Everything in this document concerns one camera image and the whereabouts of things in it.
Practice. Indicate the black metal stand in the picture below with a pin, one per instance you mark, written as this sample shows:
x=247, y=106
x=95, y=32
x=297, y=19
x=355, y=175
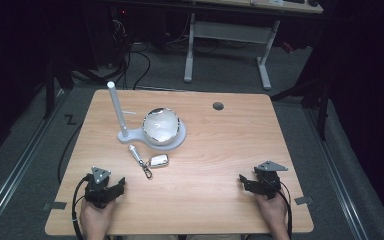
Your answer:
x=55, y=80
x=316, y=96

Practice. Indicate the wooden desk with white legs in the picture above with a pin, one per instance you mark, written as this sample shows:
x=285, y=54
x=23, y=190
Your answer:
x=233, y=33

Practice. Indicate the metal floor rail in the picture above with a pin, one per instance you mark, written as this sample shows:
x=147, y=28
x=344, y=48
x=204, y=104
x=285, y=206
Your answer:
x=16, y=170
x=336, y=173

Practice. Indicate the dark round table grommet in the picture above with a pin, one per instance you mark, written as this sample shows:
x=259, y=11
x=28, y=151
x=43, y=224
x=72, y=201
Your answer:
x=218, y=106

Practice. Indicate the white car key fob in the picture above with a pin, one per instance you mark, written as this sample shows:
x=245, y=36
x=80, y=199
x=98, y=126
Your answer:
x=159, y=161

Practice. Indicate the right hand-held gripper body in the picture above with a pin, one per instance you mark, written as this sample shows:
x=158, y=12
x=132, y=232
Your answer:
x=269, y=181

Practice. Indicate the white stand with pole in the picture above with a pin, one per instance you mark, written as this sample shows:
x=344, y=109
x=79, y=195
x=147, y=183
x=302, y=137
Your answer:
x=124, y=128

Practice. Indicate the white bowl with silver rim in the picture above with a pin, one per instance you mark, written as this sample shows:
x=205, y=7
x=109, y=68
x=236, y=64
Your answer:
x=160, y=126

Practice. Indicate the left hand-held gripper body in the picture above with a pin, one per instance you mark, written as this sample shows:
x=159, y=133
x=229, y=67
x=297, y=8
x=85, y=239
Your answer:
x=97, y=190

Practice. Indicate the grey tape piece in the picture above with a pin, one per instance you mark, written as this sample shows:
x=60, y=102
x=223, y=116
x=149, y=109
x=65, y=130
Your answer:
x=58, y=205
x=303, y=200

